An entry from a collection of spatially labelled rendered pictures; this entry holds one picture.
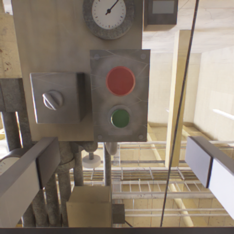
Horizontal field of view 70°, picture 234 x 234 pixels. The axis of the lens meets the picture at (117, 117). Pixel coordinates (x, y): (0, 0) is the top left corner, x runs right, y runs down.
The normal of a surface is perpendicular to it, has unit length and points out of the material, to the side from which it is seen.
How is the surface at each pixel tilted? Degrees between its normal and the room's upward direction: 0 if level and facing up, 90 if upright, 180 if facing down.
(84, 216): 90
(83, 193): 180
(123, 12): 90
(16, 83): 90
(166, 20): 90
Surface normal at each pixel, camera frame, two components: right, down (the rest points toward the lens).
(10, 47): 0.70, 0.18
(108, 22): 0.00, 0.26
